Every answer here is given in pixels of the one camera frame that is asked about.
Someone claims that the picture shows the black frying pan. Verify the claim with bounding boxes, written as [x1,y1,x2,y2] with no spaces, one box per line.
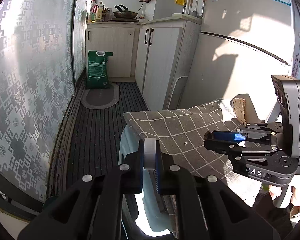
[113,4,138,19]

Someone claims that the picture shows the light blue cloth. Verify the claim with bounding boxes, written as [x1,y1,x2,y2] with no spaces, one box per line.
[118,125,173,237]

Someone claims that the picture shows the green rice bag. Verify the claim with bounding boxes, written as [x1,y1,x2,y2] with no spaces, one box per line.
[86,50,114,90]

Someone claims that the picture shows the grey oval floor mat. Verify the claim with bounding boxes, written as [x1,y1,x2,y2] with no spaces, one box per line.
[80,82,120,110]

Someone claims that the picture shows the white leaning board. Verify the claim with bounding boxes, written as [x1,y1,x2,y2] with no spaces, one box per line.
[168,75,191,111]

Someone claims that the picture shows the yellow oil bottle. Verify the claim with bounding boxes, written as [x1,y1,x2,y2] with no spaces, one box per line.
[96,2,105,23]

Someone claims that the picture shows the tall white cabinet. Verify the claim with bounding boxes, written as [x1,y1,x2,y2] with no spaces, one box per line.
[135,14,202,110]

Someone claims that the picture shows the beige lace cloth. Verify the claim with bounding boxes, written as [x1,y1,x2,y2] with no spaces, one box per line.
[231,98,247,126]

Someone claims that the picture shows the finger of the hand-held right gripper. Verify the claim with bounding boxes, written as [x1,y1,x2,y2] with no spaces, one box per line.
[204,139,282,160]
[211,122,283,142]

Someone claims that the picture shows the grey checked tablecloth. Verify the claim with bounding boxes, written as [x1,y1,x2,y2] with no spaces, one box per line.
[122,98,263,233]

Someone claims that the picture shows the hanging kitchen utensils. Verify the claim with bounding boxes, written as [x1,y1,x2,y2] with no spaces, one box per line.
[189,0,203,18]

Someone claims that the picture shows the person's right hand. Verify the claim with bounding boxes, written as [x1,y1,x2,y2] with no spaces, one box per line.
[269,175,300,213]

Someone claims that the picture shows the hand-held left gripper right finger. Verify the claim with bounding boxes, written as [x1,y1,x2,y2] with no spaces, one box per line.
[154,140,282,240]

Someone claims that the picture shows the white refrigerator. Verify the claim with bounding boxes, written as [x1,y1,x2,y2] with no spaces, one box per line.
[177,0,300,120]

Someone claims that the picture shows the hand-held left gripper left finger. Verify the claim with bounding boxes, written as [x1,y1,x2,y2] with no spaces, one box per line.
[17,139,145,240]

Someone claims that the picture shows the white bottle cap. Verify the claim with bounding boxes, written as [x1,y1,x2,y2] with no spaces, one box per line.
[143,138,157,169]

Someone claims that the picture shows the patterned frosted glass door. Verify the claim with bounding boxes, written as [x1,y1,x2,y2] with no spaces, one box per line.
[0,0,81,198]
[74,0,101,87]

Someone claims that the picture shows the black cooktop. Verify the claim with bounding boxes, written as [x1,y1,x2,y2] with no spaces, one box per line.
[109,17,140,23]

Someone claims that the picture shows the dark green bin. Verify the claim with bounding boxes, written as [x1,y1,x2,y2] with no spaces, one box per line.
[42,194,62,207]

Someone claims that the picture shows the low white cabinet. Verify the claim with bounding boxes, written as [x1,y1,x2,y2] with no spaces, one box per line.
[85,21,142,78]

